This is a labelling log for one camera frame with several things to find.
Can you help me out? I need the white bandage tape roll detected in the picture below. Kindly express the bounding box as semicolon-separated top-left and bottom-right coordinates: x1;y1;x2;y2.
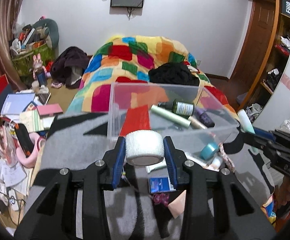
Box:
125;130;165;166

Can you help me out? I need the blue card pack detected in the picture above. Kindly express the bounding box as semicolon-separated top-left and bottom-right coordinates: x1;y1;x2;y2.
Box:
148;177;176;194

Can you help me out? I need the teal tape roll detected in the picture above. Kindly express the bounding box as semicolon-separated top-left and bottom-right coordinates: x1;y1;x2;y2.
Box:
200;142;219;161

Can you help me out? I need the beige cosmetic tube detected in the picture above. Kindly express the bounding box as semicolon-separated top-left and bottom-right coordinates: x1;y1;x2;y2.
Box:
188;116;207;129

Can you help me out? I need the pink braided rope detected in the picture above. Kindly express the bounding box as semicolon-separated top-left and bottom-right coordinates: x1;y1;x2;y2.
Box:
218;143;236;173

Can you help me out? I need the pale green tube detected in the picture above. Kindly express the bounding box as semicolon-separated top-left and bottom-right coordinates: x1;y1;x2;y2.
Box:
150;105;191;128

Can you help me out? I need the dark green spray bottle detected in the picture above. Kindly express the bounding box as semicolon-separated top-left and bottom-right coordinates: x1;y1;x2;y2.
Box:
157;100;194;116

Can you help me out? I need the purple bottle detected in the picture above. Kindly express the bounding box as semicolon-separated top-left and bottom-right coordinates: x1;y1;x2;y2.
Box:
193;107;215;128

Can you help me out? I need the white tube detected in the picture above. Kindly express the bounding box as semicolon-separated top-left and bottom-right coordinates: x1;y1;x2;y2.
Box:
237;109;255;134

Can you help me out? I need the clear plastic storage box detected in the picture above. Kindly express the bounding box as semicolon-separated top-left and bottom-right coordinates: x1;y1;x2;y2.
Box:
108;82;239;155

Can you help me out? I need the wooden door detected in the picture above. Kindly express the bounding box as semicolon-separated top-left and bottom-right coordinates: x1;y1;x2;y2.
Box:
232;0;275;89

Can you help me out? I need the colourful patchwork quilt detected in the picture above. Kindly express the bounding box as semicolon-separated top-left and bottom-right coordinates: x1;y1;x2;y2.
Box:
67;35;237;118

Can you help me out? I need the pink box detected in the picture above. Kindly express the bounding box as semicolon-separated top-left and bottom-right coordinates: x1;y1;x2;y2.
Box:
36;103;63;116

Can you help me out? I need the black clothing on quilt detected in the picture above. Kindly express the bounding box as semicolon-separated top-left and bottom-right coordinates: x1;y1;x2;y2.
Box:
148;63;200;86

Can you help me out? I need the dark purple clothing pile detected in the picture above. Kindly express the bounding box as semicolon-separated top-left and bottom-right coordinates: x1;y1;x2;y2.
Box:
50;47;90;89

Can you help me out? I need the wooden shelf unit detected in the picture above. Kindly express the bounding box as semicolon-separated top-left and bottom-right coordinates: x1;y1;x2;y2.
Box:
238;0;290;110

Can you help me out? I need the blue white book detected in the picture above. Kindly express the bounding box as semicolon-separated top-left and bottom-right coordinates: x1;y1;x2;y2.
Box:
1;93;35;115

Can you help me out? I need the pink bunny toy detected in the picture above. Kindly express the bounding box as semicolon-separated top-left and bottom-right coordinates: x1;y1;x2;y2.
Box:
33;53;47;87

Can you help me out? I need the green storage basket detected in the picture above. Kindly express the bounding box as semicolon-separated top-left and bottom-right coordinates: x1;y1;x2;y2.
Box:
12;44;55;77

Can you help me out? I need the grey neck pillow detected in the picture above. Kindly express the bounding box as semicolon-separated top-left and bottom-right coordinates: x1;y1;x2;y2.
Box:
32;18;59;49

